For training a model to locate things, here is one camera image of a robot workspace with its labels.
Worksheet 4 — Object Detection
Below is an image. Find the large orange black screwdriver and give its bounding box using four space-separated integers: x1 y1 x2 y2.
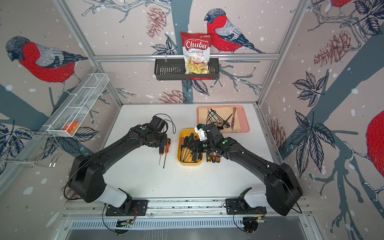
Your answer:
163 138 171 168

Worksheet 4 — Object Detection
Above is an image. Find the slim orange black screwdriver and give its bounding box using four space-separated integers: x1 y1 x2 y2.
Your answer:
211 153 216 163

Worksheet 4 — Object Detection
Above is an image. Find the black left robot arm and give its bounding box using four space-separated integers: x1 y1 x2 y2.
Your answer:
67 116 168 212

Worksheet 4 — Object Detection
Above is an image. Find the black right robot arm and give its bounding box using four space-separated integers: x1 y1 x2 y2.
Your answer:
194 124 303 216

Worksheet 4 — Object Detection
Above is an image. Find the black yellow screwdriver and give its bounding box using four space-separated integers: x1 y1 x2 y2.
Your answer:
206 153 211 163

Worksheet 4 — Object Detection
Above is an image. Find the yellow plastic storage box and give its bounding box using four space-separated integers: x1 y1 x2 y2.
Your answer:
177 129 205 166

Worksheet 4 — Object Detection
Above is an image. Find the beige cloth on tray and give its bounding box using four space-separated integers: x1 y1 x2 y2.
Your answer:
199 106 242 133

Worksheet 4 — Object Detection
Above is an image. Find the pink plastic tray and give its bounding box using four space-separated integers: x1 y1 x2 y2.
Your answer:
196 104 251 134

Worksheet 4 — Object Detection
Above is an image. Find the orange item in shelf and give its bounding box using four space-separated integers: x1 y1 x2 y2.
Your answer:
63 121 80 135

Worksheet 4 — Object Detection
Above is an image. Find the Chuba cassava chips bag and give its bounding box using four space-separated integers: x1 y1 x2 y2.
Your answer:
181 32 212 75

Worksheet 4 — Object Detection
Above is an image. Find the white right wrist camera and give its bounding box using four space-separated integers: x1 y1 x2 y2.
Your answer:
194 124 208 142

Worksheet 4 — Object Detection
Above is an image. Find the purple handled knife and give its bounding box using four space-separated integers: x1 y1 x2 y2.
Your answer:
231 107 237 131

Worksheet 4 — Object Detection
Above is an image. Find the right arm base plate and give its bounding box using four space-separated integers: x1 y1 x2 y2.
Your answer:
224 198 267 215

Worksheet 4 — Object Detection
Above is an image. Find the black wire wall basket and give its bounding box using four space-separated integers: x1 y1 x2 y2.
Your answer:
154 58 220 81

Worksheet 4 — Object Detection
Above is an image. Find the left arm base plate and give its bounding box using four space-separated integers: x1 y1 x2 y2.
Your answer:
106 199 149 217

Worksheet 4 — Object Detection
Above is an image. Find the white wire mesh shelf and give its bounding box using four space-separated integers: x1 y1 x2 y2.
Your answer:
47 73 110 138

